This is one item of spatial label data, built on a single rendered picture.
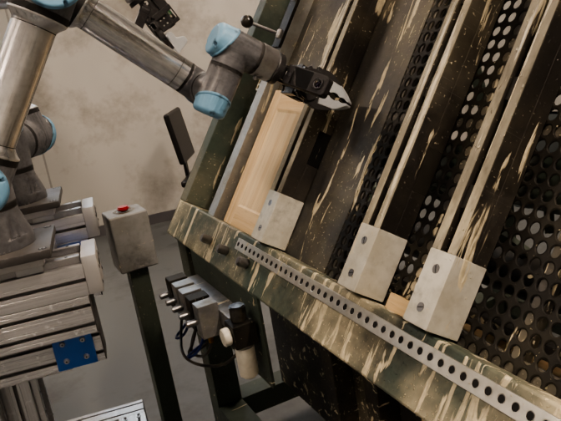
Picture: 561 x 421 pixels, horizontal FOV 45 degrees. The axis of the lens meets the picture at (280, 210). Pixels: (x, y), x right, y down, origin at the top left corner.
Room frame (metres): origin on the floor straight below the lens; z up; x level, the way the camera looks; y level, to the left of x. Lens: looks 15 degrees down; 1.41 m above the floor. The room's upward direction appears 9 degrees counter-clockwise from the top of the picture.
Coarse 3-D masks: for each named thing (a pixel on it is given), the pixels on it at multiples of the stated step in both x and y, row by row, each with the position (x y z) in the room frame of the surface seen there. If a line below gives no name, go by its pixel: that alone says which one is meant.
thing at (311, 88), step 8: (288, 72) 1.52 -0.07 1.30; (296, 72) 1.50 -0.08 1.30; (304, 72) 1.49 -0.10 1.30; (312, 72) 1.48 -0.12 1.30; (288, 80) 1.51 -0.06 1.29; (296, 80) 1.49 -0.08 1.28; (304, 80) 1.48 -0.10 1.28; (312, 80) 1.47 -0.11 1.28; (320, 80) 1.46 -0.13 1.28; (328, 80) 1.45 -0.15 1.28; (296, 88) 1.49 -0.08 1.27; (304, 88) 1.47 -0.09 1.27; (312, 88) 1.46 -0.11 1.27; (320, 88) 1.45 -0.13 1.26; (328, 88) 1.45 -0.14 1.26; (320, 96) 1.46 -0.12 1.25
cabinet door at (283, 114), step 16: (272, 112) 1.93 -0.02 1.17; (288, 112) 1.84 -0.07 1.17; (272, 128) 1.89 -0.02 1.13; (288, 128) 1.80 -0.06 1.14; (256, 144) 1.92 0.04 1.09; (272, 144) 1.84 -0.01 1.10; (288, 144) 1.76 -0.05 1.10; (256, 160) 1.88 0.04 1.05; (272, 160) 1.79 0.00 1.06; (256, 176) 1.83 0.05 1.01; (272, 176) 1.75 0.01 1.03; (240, 192) 1.87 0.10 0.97; (256, 192) 1.79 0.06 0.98; (240, 208) 1.82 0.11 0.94; (256, 208) 1.75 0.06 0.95; (240, 224) 1.78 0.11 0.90
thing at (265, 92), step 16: (304, 0) 2.06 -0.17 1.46; (304, 16) 2.06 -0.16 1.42; (288, 32) 2.04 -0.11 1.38; (288, 48) 2.03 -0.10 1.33; (256, 96) 2.02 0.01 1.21; (272, 96) 2.01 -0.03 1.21; (256, 112) 1.98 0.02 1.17; (256, 128) 1.98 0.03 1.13; (240, 144) 1.97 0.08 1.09; (240, 160) 1.95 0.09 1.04; (224, 176) 1.97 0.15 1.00; (240, 176) 1.95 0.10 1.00; (224, 192) 1.93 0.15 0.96; (224, 208) 1.92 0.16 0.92
